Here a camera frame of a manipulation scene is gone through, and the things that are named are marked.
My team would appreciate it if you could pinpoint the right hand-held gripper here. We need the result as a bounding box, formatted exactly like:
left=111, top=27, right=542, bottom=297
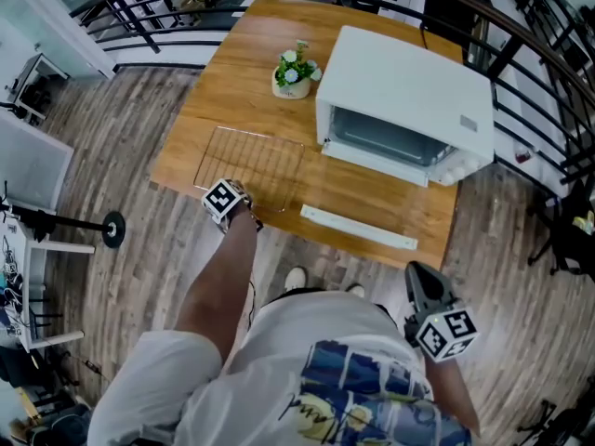
left=403, top=261, right=480, bottom=364

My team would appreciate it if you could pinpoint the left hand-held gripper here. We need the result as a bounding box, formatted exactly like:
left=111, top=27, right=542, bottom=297
left=200, top=177, right=264, bottom=235

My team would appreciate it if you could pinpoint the person's right forearm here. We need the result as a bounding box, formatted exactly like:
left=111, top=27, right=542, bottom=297
left=425, top=358, right=483, bottom=436

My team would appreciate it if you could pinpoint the person's left forearm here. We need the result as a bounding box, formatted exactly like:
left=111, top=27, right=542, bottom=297
left=174, top=206, right=261, bottom=364

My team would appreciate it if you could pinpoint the white toaster oven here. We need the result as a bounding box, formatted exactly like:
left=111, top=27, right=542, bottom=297
left=299, top=24, right=496, bottom=252

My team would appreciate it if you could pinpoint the person's left shoe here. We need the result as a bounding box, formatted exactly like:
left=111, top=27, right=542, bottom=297
left=283, top=266, right=308, bottom=293

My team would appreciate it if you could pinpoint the black stand with weight disc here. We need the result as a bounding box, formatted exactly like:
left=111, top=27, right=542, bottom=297
left=0, top=181, right=126, bottom=250

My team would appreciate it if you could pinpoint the person's printed white shirt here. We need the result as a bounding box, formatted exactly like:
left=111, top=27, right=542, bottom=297
left=86, top=290, right=480, bottom=446

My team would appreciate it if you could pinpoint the white pot with flowers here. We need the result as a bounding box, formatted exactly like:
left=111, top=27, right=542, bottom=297
left=271, top=39, right=324, bottom=100

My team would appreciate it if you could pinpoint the black office chair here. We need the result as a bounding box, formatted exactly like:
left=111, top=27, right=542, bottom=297
left=527, top=174, right=595, bottom=278

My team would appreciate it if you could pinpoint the black chair base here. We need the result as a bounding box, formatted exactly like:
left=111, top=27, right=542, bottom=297
left=515, top=374, right=595, bottom=446

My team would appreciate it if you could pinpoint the white partition cabinet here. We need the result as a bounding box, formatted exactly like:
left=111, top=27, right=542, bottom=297
left=0, top=109, right=75, bottom=213

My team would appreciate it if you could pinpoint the small white desk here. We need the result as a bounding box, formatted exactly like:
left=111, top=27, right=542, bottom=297
left=7, top=52, right=71, bottom=125

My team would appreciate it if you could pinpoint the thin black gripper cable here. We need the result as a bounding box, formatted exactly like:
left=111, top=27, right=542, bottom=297
left=245, top=276, right=258, bottom=330

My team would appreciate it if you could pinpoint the white metal-frame desk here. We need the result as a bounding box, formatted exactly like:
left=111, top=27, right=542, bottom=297
left=0, top=220, right=97, bottom=352

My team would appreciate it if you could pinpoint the black floor cable with adapter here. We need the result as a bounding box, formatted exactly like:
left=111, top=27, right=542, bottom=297
left=59, top=350, right=112, bottom=385

